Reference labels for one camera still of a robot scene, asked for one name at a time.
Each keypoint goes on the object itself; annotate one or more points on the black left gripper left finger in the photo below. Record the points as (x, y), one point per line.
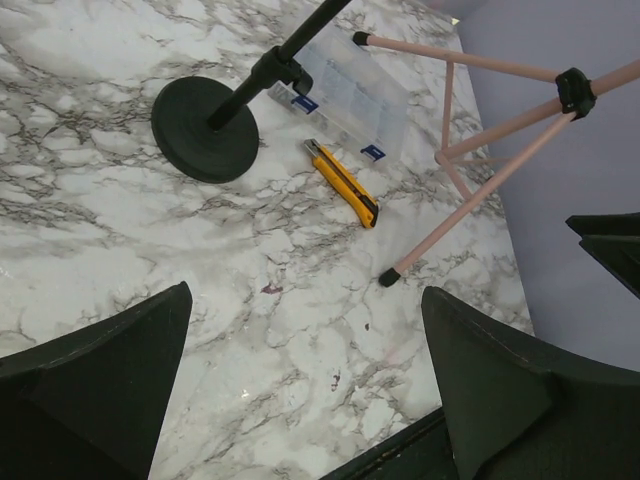
(91, 404)

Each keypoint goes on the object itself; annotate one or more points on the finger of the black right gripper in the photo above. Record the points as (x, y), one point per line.
(612, 240)

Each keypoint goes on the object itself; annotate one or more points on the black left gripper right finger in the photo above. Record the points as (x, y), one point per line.
(517, 407)

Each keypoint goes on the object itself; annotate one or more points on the black round-base mic stand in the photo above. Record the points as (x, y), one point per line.
(207, 131)

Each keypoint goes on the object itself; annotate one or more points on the yellow utility knife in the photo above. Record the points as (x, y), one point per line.
(345, 184)

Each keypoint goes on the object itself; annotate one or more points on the clear plastic organizer box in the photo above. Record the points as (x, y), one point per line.
(353, 100)

